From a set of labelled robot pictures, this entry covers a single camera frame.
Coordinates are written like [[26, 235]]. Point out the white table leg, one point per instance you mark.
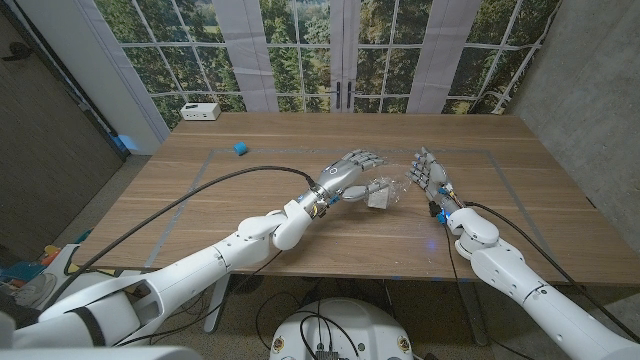
[[217, 307]]

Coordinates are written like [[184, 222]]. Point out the clear plastic wrap sheet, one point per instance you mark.
[[397, 189]]

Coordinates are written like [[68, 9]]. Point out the orange floor toy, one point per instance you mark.
[[50, 256]]

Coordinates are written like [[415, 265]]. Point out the light blue floor object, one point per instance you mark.
[[125, 143]]

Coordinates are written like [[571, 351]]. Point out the white cube block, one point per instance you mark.
[[379, 199]]

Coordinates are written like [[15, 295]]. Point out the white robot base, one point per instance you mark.
[[345, 330]]

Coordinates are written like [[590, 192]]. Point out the grey table leg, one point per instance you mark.
[[472, 315]]

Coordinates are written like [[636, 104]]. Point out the white power strip box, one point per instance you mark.
[[200, 111]]

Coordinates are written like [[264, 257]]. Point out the white sneaker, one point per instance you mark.
[[37, 290]]

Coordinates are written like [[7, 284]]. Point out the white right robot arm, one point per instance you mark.
[[510, 275]]

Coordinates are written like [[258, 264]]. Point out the dark brown door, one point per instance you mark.
[[40, 125]]

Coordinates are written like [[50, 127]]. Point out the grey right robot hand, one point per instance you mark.
[[434, 174]]

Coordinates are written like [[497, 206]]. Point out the printed window backdrop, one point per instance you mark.
[[300, 50]]

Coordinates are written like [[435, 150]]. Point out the black round floor item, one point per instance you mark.
[[247, 284]]

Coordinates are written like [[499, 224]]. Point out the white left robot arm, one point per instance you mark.
[[200, 265]]

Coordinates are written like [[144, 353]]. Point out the teal floor object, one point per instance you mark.
[[20, 271]]

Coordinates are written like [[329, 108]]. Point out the small blue block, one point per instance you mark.
[[240, 148]]

